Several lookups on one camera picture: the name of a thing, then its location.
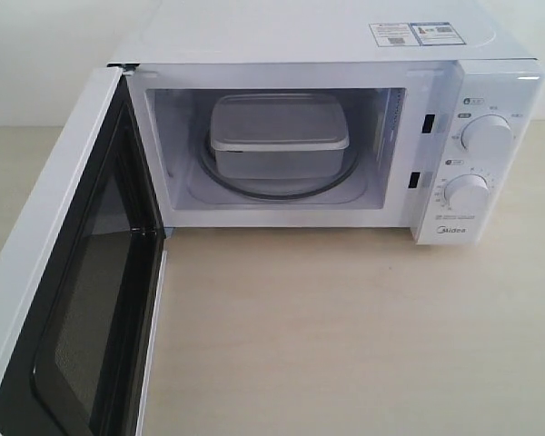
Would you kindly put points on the white Midea microwave oven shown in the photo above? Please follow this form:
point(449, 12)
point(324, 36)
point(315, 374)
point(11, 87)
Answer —
point(405, 107)

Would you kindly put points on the white lidded plastic container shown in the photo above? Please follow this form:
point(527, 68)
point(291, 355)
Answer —
point(278, 136)

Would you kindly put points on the warning label sticker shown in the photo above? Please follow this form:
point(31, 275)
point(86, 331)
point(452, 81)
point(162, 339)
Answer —
point(415, 34)

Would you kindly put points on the white microwave door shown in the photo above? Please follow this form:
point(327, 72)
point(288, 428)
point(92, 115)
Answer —
point(81, 275)

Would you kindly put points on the white lower timer knob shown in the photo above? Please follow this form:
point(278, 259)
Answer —
point(468, 192)

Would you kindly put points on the white upper control knob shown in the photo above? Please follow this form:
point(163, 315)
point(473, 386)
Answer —
point(486, 135)

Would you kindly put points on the glass microwave turntable plate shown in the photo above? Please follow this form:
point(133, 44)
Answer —
point(270, 190)

